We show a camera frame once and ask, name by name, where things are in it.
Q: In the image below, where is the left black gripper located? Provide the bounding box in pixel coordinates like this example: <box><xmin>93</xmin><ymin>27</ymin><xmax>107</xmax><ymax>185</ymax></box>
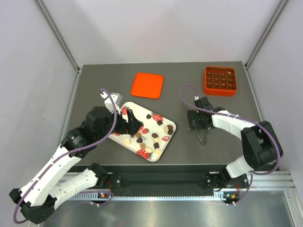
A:
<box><xmin>96</xmin><ymin>107</ymin><xmax>143</xmax><ymax>141</ymax></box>

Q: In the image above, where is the white strawberry tray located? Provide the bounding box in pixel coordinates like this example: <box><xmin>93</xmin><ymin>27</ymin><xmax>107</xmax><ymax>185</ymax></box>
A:
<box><xmin>109</xmin><ymin>101</ymin><xmax>177</xmax><ymax>163</ymax></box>

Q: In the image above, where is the brown oval chocolate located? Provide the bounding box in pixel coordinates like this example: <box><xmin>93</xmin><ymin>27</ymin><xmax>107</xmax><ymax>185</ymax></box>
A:
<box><xmin>167</xmin><ymin>125</ymin><xmax>174</xmax><ymax>135</ymax></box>

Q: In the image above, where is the cream oval chocolate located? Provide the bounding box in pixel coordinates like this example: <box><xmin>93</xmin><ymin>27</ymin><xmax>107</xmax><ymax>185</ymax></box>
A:
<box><xmin>163</xmin><ymin>126</ymin><xmax>169</xmax><ymax>134</ymax></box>

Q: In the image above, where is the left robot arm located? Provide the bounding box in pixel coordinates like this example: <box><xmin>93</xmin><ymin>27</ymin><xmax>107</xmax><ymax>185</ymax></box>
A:
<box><xmin>9</xmin><ymin>93</ymin><xmax>142</xmax><ymax>224</ymax></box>

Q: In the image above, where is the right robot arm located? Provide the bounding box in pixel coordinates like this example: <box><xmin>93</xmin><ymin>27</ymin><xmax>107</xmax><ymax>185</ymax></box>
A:
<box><xmin>187</xmin><ymin>96</ymin><xmax>284</xmax><ymax>187</ymax></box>

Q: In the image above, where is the dark heart chocolate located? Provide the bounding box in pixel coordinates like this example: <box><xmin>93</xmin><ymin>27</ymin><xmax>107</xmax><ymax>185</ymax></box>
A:
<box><xmin>136</xmin><ymin>137</ymin><xmax>143</xmax><ymax>143</ymax></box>

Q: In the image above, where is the brown dome chocolate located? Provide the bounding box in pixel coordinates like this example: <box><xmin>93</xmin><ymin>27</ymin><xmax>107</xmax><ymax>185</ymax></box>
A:
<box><xmin>151</xmin><ymin>133</ymin><xmax>158</xmax><ymax>138</ymax></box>

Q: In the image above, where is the cream almond chocolate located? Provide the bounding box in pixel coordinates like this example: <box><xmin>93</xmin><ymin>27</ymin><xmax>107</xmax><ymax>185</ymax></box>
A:
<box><xmin>145</xmin><ymin>148</ymin><xmax>152</xmax><ymax>153</ymax></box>

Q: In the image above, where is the dark small square chocolate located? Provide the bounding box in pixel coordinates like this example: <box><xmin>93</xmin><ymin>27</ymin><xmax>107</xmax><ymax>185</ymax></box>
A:
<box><xmin>153</xmin><ymin>143</ymin><xmax>160</xmax><ymax>148</ymax></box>

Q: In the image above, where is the white cube chocolate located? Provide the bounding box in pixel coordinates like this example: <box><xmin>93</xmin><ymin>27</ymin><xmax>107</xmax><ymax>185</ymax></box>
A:
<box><xmin>154</xmin><ymin>148</ymin><xmax>161</xmax><ymax>154</ymax></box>

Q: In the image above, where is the orange box lid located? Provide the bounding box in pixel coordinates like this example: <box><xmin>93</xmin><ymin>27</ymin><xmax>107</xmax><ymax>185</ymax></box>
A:
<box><xmin>131</xmin><ymin>72</ymin><xmax>164</xmax><ymax>99</ymax></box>

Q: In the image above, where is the orange compartment box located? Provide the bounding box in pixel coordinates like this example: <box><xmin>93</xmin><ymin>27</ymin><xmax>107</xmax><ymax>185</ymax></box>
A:
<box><xmin>203</xmin><ymin>66</ymin><xmax>237</xmax><ymax>97</ymax></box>

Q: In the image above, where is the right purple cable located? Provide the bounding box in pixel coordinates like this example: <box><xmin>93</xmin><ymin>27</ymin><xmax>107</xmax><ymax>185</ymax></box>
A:
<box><xmin>180</xmin><ymin>84</ymin><xmax>281</xmax><ymax>206</ymax></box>

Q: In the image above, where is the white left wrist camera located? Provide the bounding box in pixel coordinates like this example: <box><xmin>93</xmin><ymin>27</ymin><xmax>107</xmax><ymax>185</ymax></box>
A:
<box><xmin>100</xmin><ymin>91</ymin><xmax>122</xmax><ymax>105</ymax></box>

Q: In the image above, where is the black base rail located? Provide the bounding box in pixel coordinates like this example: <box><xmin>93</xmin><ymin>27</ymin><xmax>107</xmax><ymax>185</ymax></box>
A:
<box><xmin>104</xmin><ymin>165</ymin><xmax>249</xmax><ymax>197</ymax></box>

